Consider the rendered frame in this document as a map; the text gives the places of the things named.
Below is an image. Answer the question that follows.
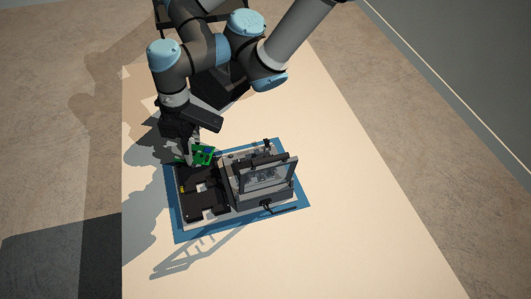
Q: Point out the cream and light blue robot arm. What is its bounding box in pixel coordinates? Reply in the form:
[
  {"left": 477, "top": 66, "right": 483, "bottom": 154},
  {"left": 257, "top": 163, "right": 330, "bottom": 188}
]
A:
[{"left": 146, "top": 0, "right": 355, "bottom": 133}]

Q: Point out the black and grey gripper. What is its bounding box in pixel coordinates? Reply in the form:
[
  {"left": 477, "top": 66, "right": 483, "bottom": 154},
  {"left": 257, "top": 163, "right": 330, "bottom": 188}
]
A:
[{"left": 154, "top": 96, "right": 200, "bottom": 166}]

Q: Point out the green circuit board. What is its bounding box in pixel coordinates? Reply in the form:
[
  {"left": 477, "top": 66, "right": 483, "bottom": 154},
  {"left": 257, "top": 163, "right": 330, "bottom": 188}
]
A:
[{"left": 173, "top": 144, "right": 215, "bottom": 166}]

